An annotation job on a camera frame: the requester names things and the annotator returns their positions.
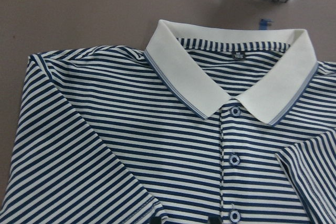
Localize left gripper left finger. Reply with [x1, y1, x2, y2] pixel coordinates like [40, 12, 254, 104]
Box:
[151, 217, 162, 224]

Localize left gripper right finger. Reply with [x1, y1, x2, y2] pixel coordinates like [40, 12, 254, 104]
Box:
[208, 216, 222, 224]

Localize navy white striped polo shirt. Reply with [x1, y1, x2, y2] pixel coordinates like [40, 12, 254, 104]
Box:
[1, 20, 335, 223]

